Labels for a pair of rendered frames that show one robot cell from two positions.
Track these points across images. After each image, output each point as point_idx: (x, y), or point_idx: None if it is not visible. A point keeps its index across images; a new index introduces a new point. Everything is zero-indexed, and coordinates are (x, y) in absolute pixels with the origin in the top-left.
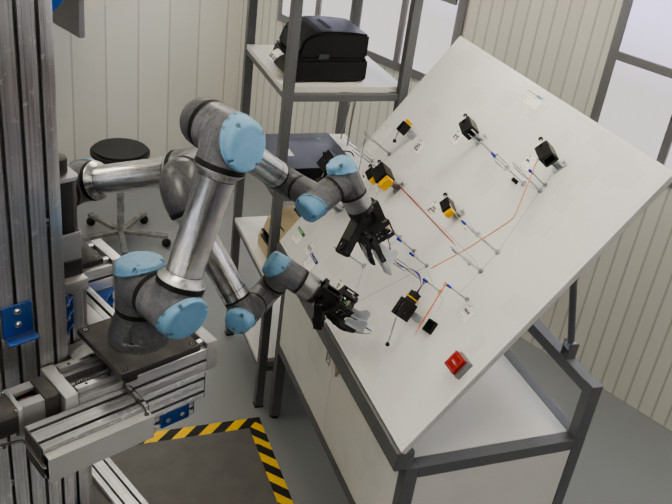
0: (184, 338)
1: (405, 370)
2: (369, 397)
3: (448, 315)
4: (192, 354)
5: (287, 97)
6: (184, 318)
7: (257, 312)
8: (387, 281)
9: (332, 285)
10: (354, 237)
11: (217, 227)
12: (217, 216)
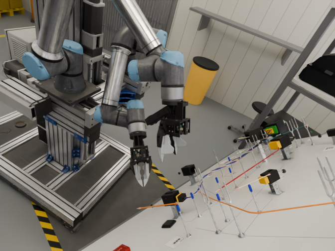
0: (73, 98)
1: (138, 227)
2: (129, 219)
3: (176, 230)
4: (78, 110)
5: (284, 80)
6: (28, 63)
7: (106, 117)
8: (211, 188)
9: (210, 173)
10: (155, 115)
11: (50, 20)
12: (48, 10)
